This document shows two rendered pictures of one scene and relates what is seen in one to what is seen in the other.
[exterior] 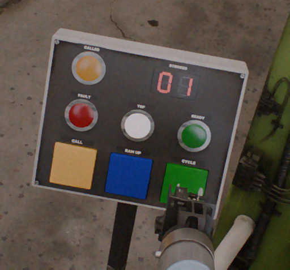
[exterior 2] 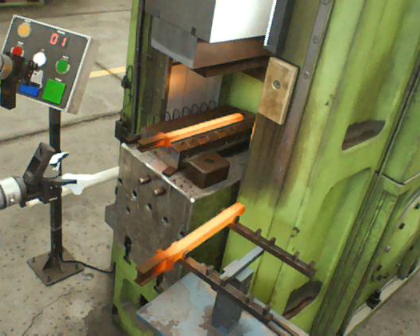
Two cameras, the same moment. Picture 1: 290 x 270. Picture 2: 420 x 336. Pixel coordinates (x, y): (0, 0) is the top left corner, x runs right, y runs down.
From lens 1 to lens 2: 1.22 m
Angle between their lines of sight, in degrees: 20
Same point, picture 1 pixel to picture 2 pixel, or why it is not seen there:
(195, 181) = (58, 89)
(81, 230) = (82, 210)
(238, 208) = not seen: hidden behind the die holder
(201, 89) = (69, 43)
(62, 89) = (12, 39)
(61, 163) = not seen: hidden behind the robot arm
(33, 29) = (110, 128)
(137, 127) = (38, 59)
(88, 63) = (24, 27)
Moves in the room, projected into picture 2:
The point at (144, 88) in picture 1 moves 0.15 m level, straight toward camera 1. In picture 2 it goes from (45, 41) to (18, 52)
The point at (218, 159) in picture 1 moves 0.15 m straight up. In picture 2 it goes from (71, 79) to (72, 38)
